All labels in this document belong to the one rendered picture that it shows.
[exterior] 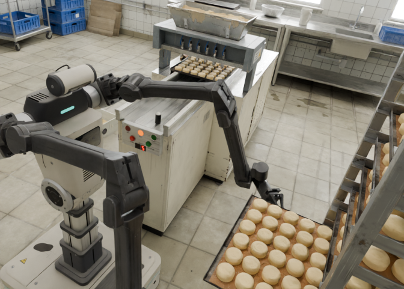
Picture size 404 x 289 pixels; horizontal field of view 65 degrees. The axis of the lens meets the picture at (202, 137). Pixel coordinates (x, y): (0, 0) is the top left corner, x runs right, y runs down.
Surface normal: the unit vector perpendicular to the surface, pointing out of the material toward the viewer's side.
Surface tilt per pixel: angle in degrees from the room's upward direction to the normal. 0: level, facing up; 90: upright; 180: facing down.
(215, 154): 90
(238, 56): 90
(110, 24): 67
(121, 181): 56
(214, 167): 90
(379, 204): 90
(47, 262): 0
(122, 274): 76
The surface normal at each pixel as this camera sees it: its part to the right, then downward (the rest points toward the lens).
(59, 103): 0.88, 0.34
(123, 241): -0.49, 0.23
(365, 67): -0.34, 0.47
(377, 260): 0.12, -0.83
